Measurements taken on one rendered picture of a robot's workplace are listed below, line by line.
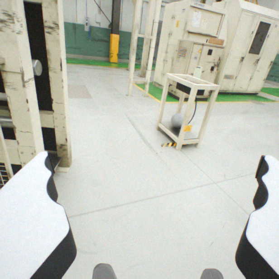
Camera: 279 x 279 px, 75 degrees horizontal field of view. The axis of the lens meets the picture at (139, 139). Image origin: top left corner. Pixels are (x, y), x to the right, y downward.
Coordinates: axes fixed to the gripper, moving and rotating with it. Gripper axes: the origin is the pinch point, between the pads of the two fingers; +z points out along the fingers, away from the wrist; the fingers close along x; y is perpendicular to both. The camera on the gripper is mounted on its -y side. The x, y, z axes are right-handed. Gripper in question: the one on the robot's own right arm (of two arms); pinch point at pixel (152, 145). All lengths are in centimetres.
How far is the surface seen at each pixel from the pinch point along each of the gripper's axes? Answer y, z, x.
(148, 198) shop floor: 107, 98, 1
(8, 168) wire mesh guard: 46, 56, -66
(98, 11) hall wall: -128, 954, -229
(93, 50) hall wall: 30, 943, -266
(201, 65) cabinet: 42, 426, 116
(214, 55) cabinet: 21, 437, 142
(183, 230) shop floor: 111, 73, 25
